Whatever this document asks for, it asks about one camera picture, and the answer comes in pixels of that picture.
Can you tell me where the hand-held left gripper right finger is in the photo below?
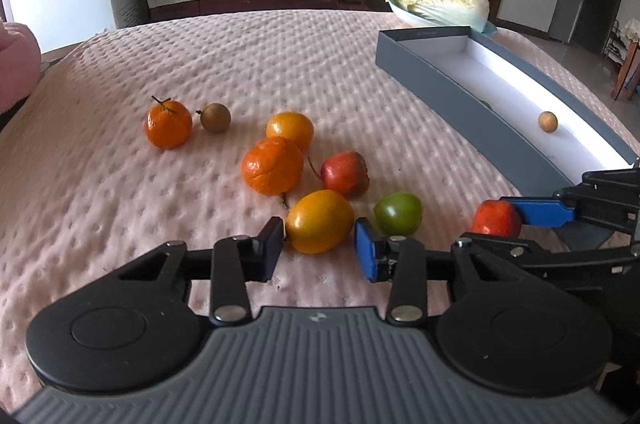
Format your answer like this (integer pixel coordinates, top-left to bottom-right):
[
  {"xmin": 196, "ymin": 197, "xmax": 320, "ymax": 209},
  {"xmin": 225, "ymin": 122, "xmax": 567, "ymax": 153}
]
[{"xmin": 354, "ymin": 218, "xmax": 531, "ymax": 325}]

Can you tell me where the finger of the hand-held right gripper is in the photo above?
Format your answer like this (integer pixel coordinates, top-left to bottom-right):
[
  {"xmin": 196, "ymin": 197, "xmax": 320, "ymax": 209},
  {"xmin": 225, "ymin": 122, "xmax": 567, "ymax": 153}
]
[
  {"xmin": 500, "ymin": 169, "xmax": 640, "ymax": 237},
  {"xmin": 467, "ymin": 231, "xmax": 640, "ymax": 292}
]

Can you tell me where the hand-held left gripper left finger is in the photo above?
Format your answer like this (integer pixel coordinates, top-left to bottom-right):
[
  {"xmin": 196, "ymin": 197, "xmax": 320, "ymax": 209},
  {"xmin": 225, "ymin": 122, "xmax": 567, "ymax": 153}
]
[{"xmin": 117, "ymin": 217, "xmax": 286, "ymax": 325}]

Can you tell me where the bright green apple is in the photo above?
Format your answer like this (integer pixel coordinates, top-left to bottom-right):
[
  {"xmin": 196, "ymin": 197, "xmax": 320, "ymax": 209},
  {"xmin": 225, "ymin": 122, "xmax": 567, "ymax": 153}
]
[{"xmin": 374, "ymin": 192, "xmax": 423, "ymax": 235}]

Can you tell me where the glossy yellow orange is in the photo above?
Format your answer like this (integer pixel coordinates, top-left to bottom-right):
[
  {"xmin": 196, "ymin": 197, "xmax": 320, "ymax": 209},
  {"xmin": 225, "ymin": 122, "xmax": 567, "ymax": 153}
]
[
  {"xmin": 265, "ymin": 111, "xmax": 315, "ymax": 153},
  {"xmin": 285, "ymin": 190, "xmax": 355, "ymax": 255}
]

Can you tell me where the small red apple with stem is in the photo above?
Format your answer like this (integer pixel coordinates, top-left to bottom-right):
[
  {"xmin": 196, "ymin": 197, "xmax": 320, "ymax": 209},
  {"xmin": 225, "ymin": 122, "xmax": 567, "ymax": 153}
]
[{"xmin": 307, "ymin": 151, "xmax": 371, "ymax": 199}]

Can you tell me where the wrinkled orange tangerine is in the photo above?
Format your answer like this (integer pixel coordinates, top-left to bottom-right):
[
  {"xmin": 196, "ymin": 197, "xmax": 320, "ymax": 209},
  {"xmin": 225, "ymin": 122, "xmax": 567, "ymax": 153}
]
[{"xmin": 241, "ymin": 136, "xmax": 305, "ymax": 197}]

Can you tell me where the grey cardboard box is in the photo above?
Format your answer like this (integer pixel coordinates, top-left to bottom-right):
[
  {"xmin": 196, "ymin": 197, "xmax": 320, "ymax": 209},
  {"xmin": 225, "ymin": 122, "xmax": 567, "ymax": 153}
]
[{"xmin": 375, "ymin": 25, "xmax": 640, "ymax": 199}]

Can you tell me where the orange tangerine with stem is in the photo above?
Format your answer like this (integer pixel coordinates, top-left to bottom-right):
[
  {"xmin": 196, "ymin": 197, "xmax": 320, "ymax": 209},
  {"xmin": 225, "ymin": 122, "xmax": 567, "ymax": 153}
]
[{"xmin": 145, "ymin": 96, "xmax": 193, "ymax": 149}]

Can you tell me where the wooden stool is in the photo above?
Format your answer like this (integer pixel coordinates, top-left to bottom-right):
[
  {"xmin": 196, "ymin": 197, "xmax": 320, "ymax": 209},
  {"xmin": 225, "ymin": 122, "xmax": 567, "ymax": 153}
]
[{"xmin": 610, "ymin": 38, "xmax": 640, "ymax": 102}]

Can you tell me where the brown wooden cabinet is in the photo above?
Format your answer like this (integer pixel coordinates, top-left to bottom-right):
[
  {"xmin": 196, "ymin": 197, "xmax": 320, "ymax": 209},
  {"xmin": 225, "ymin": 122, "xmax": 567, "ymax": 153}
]
[{"xmin": 147, "ymin": 0, "xmax": 391, "ymax": 23}]

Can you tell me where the pink plush pillow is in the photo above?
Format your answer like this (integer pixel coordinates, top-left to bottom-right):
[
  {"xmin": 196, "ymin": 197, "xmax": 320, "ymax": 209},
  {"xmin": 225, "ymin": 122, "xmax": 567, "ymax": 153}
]
[{"xmin": 0, "ymin": 21, "xmax": 42, "ymax": 112}]

